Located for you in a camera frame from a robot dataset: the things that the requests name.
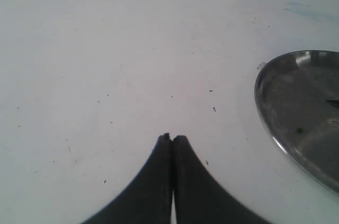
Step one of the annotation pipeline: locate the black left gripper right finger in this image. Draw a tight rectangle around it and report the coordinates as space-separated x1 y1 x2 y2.
172 136 268 224

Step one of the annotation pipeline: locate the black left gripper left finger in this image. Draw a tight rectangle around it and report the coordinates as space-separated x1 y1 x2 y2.
84 133 173 224

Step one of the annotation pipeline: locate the round stainless steel plate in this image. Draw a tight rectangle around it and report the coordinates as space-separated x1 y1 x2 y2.
254 50 338 193

